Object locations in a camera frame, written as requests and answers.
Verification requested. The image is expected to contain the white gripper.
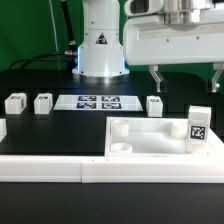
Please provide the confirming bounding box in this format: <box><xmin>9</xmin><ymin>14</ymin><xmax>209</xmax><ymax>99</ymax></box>
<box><xmin>123</xmin><ymin>14</ymin><xmax>224</xmax><ymax>93</ymax></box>

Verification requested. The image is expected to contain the white square tabletop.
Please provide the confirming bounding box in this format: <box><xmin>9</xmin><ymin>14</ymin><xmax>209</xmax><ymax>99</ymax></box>
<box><xmin>105</xmin><ymin>117</ymin><xmax>224</xmax><ymax>157</ymax></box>

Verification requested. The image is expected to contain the white sheet with markers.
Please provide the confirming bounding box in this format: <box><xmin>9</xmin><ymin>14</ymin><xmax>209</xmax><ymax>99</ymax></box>
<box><xmin>54</xmin><ymin>95</ymin><xmax>142</xmax><ymax>111</ymax></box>

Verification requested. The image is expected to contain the white left fence bar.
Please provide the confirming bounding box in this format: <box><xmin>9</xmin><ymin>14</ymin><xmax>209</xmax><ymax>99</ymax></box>
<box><xmin>0</xmin><ymin>118</ymin><xmax>7</xmax><ymax>143</ymax></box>

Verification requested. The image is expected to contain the white fence bar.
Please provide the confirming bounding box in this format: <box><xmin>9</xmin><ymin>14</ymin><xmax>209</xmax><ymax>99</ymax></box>
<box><xmin>0</xmin><ymin>118</ymin><xmax>7</xmax><ymax>143</ymax></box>
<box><xmin>0</xmin><ymin>156</ymin><xmax>224</xmax><ymax>183</ymax></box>

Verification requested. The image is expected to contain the white front fence bar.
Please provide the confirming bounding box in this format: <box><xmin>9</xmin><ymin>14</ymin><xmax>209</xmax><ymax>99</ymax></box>
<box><xmin>0</xmin><ymin>156</ymin><xmax>224</xmax><ymax>183</ymax></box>

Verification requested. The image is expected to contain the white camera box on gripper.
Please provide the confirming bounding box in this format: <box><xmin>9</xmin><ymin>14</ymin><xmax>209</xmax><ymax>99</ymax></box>
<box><xmin>124</xmin><ymin>0</ymin><xmax>164</xmax><ymax>16</ymax></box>

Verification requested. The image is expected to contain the black upright cable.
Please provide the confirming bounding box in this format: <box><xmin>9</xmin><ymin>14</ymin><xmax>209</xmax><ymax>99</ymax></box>
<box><xmin>60</xmin><ymin>0</ymin><xmax>78</xmax><ymax>53</ymax></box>

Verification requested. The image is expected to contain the black cable with connector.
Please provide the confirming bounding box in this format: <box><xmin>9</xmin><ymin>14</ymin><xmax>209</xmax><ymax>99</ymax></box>
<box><xmin>7</xmin><ymin>50</ymin><xmax>79</xmax><ymax>70</ymax></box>

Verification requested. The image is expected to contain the thin white cable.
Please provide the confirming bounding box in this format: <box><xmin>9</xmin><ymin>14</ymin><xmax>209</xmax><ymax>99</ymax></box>
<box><xmin>48</xmin><ymin>0</ymin><xmax>62</xmax><ymax>71</ymax></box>

